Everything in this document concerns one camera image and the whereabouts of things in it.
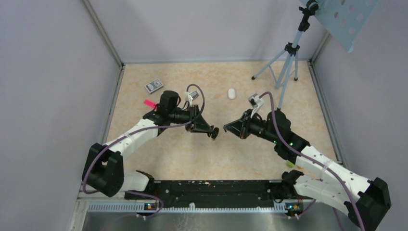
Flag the perforated blue metal panel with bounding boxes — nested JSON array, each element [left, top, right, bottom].
[[300, 0, 379, 53]]

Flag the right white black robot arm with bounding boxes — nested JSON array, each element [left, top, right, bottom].
[[223, 109, 391, 231]]

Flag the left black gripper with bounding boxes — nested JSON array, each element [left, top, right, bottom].
[[169, 104, 213, 133]]

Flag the purple cable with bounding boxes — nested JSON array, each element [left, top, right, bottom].
[[258, 91, 367, 231], [81, 84, 206, 219]]

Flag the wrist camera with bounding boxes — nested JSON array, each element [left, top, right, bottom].
[[185, 91, 200, 106], [248, 94, 264, 118]]

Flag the pink marker piece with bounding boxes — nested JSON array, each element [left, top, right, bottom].
[[143, 100, 157, 108]]

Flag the light blue tripod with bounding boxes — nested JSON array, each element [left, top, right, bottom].
[[251, 0, 319, 109]]

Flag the playing card deck box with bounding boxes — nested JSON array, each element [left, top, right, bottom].
[[144, 78, 164, 94]]

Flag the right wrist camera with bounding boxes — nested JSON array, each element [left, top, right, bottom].
[[248, 94, 264, 118]]

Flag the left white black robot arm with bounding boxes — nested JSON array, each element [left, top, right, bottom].
[[82, 90, 219, 199]]

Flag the white earbud charging case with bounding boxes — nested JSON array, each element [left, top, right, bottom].
[[227, 88, 236, 100]]

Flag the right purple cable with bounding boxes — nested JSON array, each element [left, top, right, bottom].
[[258, 91, 367, 231]]

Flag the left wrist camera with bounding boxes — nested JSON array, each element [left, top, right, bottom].
[[185, 91, 200, 106]]

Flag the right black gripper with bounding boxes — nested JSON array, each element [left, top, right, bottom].
[[225, 109, 279, 144]]

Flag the black earbud case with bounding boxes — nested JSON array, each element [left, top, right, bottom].
[[208, 127, 219, 140]]

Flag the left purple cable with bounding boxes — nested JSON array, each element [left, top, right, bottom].
[[81, 84, 206, 219]]

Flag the white toothed cable rail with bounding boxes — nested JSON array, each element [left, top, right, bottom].
[[88, 202, 287, 213]]

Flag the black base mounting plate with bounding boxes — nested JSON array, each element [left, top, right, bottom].
[[124, 180, 306, 208]]

